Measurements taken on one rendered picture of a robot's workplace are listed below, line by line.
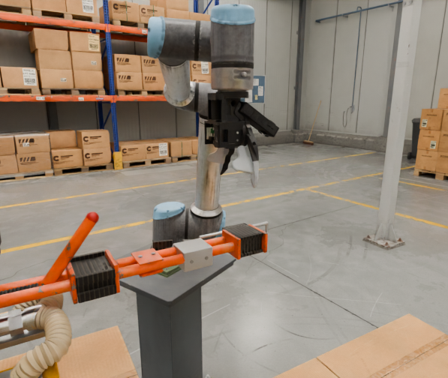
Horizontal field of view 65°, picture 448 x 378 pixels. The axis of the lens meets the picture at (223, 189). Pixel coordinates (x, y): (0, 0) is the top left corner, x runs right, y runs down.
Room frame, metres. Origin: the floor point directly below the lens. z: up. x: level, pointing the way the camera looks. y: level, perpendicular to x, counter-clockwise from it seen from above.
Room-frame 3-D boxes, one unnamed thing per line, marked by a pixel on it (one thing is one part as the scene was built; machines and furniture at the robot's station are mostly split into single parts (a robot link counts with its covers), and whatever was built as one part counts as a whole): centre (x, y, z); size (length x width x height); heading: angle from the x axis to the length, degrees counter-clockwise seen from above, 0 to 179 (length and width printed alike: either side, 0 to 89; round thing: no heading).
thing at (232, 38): (0.78, -0.02, 1.66); 0.10 x 0.09 x 0.12; 4
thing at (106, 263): (0.61, 0.25, 1.21); 0.10 x 0.08 x 0.06; 30
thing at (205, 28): (0.90, 0.00, 1.67); 0.12 x 0.12 x 0.09; 4
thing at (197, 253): (0.72, 0.07, 1.20); 0.07 x 0.07 x 0.04; 30
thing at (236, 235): (0.79, -0.05, 1.21); 0.08 x 0.07 x 0.05; 120
